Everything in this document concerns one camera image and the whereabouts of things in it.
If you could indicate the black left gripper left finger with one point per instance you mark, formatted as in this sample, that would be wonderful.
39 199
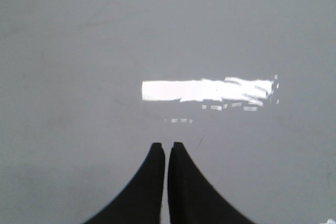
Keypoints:
140 200

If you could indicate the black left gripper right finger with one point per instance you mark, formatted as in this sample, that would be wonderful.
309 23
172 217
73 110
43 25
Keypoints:
192 199

